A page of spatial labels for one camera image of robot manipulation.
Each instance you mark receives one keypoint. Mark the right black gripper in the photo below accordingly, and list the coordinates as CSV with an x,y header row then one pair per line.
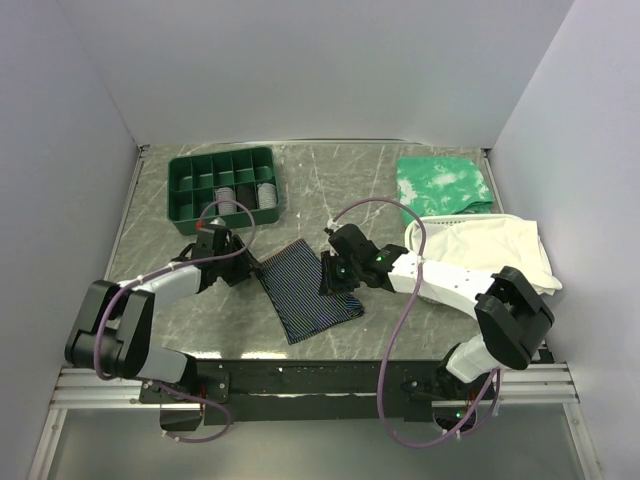
x,y
329,284

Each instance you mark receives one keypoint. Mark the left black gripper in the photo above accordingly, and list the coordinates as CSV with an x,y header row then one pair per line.
x,y
246,263

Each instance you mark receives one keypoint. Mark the navy striped underwear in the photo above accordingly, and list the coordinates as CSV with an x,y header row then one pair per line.
x,y
292,278

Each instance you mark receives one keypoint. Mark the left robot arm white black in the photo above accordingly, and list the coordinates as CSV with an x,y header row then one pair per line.
x,y
112,330

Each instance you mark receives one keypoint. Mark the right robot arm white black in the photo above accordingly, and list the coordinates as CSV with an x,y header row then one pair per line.
x,y
512,317

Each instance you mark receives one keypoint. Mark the green compartment organizer tray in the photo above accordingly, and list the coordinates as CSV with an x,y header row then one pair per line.
x,y
191,182

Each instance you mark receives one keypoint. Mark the white perforated laundry basket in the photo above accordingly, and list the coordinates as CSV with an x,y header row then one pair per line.
x,y
415,235

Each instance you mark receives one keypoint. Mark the green white tie-dye cloth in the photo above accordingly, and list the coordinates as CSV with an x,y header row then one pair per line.
x,y
436,186

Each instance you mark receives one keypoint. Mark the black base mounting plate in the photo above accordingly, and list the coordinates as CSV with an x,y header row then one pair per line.
x,y
300,390

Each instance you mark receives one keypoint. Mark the white cloth in basket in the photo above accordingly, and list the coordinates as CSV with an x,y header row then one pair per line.
x,y
492,241

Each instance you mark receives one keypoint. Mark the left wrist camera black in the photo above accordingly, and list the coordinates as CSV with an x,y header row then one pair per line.
x,y
212,240

